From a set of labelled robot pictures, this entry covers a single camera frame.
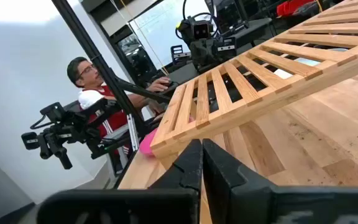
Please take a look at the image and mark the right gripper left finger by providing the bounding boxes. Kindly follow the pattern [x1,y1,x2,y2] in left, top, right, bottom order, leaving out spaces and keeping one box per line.
[37,139,203,224]

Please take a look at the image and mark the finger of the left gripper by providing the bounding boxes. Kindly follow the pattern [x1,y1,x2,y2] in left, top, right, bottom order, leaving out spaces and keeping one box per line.
[190,41,204,73]
[203,40,218,72]

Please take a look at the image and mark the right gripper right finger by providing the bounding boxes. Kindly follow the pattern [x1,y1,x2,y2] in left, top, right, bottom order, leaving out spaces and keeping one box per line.
[203,139,358,224]

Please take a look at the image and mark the pink plate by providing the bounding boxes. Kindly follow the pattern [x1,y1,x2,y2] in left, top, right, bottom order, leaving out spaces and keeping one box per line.
[139,115,196,157]

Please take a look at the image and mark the white plate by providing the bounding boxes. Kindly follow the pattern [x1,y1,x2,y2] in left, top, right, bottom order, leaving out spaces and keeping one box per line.
[273,47,351,80]

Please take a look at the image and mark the wooden slatted shelf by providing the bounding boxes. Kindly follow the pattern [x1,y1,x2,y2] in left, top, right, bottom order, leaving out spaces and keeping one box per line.
[149,0,358,160]

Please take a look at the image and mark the grey desk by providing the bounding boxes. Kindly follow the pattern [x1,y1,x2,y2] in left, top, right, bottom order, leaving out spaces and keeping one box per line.
[166,17,273,83]

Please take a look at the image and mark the red storage bin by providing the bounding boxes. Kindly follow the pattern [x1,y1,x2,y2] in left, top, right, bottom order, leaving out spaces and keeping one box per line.
[276,0,316,17]

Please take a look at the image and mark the person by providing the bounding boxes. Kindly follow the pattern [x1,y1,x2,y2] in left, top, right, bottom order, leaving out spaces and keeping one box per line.
[66,56,180,162]

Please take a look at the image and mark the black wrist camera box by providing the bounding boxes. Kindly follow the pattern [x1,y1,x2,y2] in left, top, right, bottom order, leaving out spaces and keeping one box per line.
[193,20,212,40]

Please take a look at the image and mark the yellow cable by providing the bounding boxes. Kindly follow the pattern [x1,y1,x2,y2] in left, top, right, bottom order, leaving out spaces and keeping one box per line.
[119,0,170,77]

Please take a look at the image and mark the silver aluminium bracket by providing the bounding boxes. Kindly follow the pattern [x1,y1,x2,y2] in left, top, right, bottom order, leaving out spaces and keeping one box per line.
[126,113,140,152]

